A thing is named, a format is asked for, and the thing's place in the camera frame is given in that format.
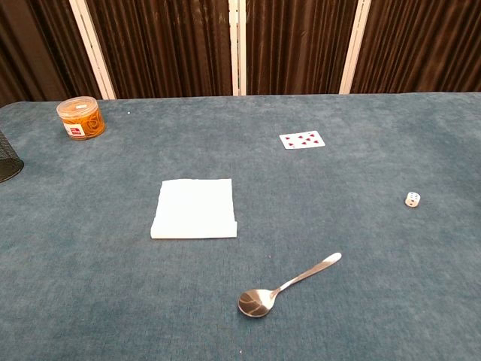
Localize folded white paper napkin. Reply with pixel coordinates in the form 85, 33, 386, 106
150, 178, 238, 240

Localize red hearts playing card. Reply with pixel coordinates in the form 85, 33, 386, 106
279, 129, 326, 150

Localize blue velvet tablecloth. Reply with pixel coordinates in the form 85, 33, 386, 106
0, 90, 481, 361

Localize stainless steel spoon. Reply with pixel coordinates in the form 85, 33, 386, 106
237, 252, 343, 318

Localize dark brown pleated curtain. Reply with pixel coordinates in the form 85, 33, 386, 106
0, 0, 481, 108

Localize clear rubber band jar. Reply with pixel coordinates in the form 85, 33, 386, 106
56, 96, 107, 141

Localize black mesh pen holder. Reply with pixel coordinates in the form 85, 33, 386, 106
0, 129, 25, 184

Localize white screen frame post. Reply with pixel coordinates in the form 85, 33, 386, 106
228, 0, 248, 96
338, 0, 373, 95
68, 0, 117, 101

